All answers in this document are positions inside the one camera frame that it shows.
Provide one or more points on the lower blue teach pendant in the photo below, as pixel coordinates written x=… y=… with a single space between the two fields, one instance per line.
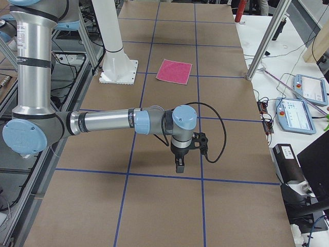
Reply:
x=294 y=116

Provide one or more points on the blue teach pendant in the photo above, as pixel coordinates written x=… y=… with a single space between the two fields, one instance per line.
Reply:
x=294 y=116
x=311 y=88

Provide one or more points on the upper blue teach pendant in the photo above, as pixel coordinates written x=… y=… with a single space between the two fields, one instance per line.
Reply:
x=311 y=88

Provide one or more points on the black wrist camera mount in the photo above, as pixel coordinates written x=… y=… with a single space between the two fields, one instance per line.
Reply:
x=200 y=141

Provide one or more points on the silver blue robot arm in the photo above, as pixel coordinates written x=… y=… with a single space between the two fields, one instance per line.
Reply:
x=35 y=125

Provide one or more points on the black box with label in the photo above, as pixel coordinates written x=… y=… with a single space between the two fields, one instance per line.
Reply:
x=290 y=171

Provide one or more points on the pink square towel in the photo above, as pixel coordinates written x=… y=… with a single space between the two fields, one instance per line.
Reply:
x=174 y=72

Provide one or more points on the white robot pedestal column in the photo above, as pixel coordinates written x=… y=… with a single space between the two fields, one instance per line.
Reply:
x=117 y=68

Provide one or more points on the small circuit board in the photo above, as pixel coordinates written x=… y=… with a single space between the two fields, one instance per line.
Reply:
x=266 y=118

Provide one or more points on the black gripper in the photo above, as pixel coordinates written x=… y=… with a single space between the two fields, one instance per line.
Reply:
x=179 y=151

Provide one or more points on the red fire extinguisher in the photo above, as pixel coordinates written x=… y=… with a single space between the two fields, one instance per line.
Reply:
x=240 y=10

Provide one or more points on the black monitor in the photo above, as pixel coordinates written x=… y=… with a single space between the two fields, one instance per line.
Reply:
x=314 y=163

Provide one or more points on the aluminium frame post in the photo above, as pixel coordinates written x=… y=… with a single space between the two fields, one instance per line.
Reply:
x=269 y=33

